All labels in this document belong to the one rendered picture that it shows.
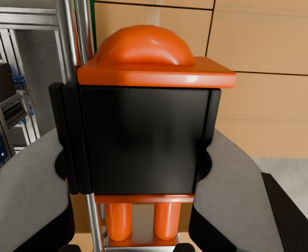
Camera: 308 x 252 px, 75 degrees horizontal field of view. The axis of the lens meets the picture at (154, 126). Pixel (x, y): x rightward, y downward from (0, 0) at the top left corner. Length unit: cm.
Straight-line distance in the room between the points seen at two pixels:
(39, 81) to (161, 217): 117
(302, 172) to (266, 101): 132
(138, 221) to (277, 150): 98
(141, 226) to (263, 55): 80
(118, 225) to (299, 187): 220
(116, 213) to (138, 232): 4
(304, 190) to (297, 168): 31
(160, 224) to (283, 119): 92
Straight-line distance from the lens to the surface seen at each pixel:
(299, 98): 104
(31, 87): 131
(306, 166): 218
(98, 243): 18
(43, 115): 135
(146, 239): 19
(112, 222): 18
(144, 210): 21
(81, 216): 46
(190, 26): 79
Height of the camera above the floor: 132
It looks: 63 degrees down
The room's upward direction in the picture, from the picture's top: 175 degrees clockwise
